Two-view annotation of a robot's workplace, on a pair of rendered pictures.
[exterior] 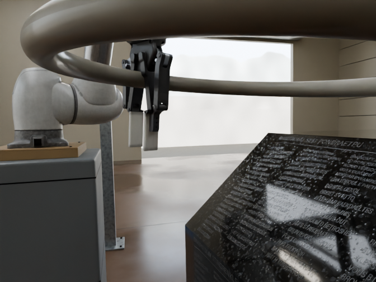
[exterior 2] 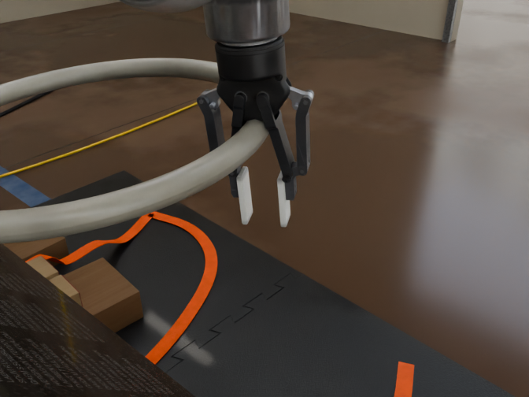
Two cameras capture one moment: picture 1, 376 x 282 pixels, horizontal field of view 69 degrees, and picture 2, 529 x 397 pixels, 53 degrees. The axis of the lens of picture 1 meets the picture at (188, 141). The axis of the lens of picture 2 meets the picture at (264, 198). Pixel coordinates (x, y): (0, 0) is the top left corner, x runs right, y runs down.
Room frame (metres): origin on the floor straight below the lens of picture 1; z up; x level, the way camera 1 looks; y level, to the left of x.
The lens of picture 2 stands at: (1.00, -0.23, 1.24)
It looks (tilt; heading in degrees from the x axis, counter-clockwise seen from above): 31 degrees down; 146
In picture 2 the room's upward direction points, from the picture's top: straight up
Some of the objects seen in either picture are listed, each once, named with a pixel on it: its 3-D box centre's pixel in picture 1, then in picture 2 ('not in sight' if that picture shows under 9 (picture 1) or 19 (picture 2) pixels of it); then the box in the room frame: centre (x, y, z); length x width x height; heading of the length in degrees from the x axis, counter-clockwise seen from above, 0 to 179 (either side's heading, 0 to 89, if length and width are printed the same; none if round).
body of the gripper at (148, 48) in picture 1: (145, 47); (253, 78); (0.52, 0.07, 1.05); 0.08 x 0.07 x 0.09; 43
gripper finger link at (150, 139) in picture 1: (150, 131); (245, 195); (0.51, 0.07, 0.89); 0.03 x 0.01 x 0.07; 133
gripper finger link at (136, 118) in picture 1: (136, 129); (283, 198); (0.55, 0.10, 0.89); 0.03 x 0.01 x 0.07; 133
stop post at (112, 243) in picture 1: (107, 173); not in sight; (2.01, 0.60, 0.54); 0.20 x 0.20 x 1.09; 12
